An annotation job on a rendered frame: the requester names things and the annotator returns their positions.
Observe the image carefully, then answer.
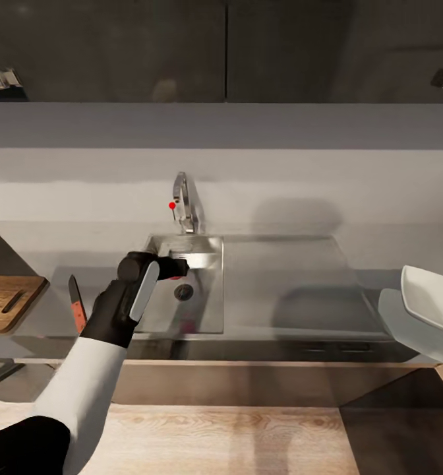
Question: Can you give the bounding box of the bowl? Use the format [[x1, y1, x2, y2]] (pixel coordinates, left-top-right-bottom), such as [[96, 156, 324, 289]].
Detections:
[[401, 265, 443, 331]]

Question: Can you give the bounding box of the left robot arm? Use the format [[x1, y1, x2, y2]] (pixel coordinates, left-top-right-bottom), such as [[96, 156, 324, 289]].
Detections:
[[0, 241, 193, 475]]

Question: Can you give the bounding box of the parer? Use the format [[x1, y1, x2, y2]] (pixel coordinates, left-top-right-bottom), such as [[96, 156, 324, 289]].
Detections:
[[69, 274, 87, 334]]

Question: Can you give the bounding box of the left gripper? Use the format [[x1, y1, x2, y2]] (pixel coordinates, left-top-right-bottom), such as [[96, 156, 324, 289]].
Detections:
[[160, 256, 190, 280]]

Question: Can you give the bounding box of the cutting board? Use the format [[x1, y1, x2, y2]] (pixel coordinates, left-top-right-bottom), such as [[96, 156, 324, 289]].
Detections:
[[0, 276, 47, 334]]

